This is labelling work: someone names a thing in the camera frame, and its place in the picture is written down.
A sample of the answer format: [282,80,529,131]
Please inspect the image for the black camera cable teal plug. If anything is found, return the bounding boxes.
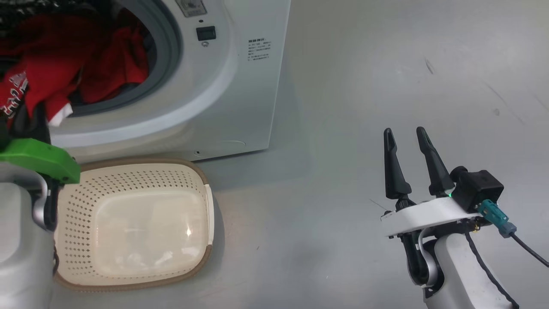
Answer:
[477,200,549,267]

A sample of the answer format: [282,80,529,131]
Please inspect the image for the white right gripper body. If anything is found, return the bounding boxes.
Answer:
[380,194,490,239]

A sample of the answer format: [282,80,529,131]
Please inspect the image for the red jersey clothing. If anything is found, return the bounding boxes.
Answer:
[0,9,151,129]

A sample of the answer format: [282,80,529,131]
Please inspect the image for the cream perforated laundry basket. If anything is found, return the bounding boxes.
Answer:
[52,158,215,292]

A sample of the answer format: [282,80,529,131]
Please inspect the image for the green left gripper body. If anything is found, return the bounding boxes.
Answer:
[0,137,81,186]

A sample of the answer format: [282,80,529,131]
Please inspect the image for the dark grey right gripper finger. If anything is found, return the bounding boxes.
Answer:
[383,128,413,200]
[415,126,456,198]

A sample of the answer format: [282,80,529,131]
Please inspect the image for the white front-load washing machine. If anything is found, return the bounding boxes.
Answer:
[0,0,292,164]

